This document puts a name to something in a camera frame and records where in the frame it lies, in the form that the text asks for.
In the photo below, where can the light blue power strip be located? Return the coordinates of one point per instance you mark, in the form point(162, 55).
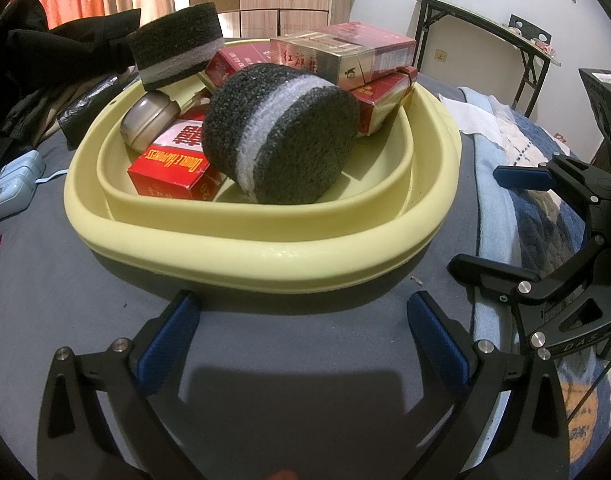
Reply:
point(13, 185)

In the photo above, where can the grey round jar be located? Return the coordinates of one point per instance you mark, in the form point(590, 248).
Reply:
point(148, 120)

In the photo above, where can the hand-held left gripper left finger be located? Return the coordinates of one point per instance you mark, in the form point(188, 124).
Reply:
point(168, 330)

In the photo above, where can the red box white label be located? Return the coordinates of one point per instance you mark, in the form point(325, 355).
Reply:
point(170, 165)

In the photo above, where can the black plastic bag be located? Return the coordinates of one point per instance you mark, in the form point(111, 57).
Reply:
point(90, 110)

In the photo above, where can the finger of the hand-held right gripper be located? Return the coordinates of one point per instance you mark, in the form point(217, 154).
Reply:
point(490, 275)
point(520, 176)

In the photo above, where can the black chair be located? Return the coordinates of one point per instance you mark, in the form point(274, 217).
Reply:
point(530, 27)

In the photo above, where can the black folding table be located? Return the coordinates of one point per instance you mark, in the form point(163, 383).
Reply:
point(465, 14)

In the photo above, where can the red box gold print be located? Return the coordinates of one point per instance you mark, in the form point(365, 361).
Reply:
point(230, 62)

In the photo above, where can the red white packets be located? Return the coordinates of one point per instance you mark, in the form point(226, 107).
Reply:
point(540, 45)

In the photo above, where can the wall socket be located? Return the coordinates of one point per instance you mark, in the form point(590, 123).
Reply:
point(441, 54)

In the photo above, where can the red and silver carton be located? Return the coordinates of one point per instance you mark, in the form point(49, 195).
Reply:
point(345, 47)

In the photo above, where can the yellow plastic basin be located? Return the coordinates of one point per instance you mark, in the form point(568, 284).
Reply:
point(265, 250)

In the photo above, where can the small black grey sponge roll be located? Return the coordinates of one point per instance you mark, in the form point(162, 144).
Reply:
point(175, 42)

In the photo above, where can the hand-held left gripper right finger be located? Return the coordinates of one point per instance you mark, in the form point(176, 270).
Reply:
point(438, 340)

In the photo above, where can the white cloth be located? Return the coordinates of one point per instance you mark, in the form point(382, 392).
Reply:
point(473, 115)

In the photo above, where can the dark red box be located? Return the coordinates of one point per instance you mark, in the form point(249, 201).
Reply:
point(383, 102)

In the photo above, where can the large black grey sponge roll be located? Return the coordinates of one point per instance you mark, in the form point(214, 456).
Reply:
point(280, 135)

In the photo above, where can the blue white checkered rug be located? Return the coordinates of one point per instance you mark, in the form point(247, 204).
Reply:
point(535, 220)

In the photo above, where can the black jacket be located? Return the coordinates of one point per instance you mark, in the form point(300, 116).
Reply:
point(60, 50)

